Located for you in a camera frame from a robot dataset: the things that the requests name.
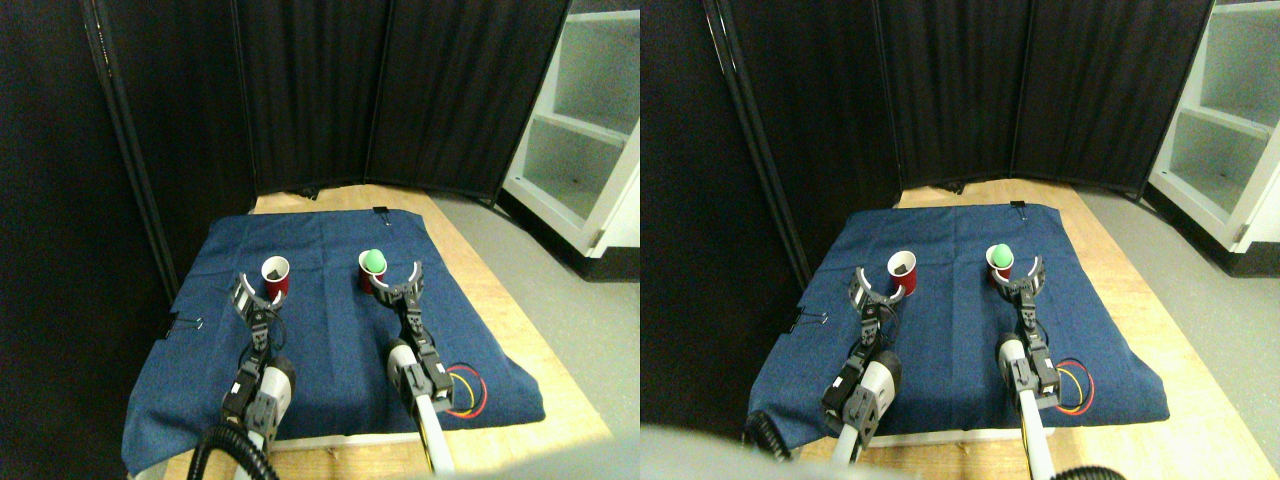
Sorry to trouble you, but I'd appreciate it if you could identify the dark blue cloth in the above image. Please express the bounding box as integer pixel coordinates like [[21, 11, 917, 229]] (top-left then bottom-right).
[[120, 208, 547, 477], [745, 202, 1171, 456]]

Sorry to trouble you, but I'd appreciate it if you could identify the black ribbed hose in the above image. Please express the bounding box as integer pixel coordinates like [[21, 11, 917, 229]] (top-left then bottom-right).
[[1050, 464, 1131, 480], [742, 410, 796, 463], [186, 425, 279, 480]]

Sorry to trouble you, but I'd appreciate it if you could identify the white shelf unit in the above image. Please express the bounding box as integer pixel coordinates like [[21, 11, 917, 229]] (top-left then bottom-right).
[[500, 8, 640, 283], [1148, 0, 1280, 278]]

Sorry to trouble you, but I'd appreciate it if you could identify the red wire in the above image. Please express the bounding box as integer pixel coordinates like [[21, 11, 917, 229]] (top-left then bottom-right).
[[1056, 357, 1096, 416], [447, 364, 489, 419]]

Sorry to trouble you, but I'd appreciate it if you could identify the yellow wire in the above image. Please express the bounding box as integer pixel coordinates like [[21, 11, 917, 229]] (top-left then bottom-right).
[[447, 370, 479, 411], [1058, 364, 1087, 409]]

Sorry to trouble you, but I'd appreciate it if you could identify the curtain stand pole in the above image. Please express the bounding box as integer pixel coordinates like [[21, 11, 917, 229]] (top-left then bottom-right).
[[700, 0, 806, 291], [80, 0, 179, 301]]

